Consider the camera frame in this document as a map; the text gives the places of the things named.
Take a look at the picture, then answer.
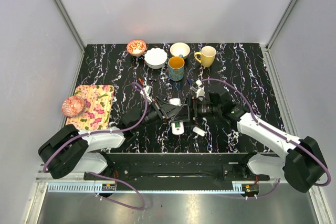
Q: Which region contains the white battery cover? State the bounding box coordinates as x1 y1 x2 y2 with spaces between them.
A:
193 126 206 137

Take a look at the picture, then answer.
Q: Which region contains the floral rectangular tray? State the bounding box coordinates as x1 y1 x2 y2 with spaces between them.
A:
66 85 114 131

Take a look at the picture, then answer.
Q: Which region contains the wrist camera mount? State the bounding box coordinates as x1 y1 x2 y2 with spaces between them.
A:
140 86 153 104
190 80 205 101

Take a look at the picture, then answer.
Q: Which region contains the white scalloped bowl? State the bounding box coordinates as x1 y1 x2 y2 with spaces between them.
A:
144 48 167 69

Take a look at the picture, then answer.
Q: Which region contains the cream round bowl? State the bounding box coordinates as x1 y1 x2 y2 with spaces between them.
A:
170 42 190 59

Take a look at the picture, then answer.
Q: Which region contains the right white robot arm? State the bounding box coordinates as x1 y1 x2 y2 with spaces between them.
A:
169 92 331 193

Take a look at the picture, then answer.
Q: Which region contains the blue mug orange inside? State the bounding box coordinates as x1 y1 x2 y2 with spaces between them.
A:
168 56 185 81

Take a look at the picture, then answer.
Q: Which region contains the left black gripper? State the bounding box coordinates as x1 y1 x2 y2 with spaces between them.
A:
134 97 181 133

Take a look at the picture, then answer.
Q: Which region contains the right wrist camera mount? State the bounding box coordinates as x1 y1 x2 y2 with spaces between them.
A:
190 80 205 101

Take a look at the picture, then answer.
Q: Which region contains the orange floral small bowl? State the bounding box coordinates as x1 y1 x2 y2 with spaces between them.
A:
127 39 147 57

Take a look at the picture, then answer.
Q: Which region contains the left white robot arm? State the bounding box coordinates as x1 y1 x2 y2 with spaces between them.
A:
38 98 183 180

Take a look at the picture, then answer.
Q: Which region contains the white remote control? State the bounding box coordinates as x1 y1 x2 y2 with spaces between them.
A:
169 98 184 135

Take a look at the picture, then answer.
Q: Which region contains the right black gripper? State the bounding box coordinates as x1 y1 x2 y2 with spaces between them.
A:
171 94 221 127

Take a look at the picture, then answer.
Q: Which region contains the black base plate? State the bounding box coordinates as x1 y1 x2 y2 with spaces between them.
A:
52 152 289 192

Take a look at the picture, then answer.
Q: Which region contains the red patterned bowl on tray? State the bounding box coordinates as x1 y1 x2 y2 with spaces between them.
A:
61 95 86 118

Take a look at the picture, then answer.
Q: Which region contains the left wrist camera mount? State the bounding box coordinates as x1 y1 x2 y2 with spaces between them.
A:
140 86 153 104

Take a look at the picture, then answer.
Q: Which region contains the yellow mug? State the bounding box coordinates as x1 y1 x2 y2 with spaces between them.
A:
194 46 217 67

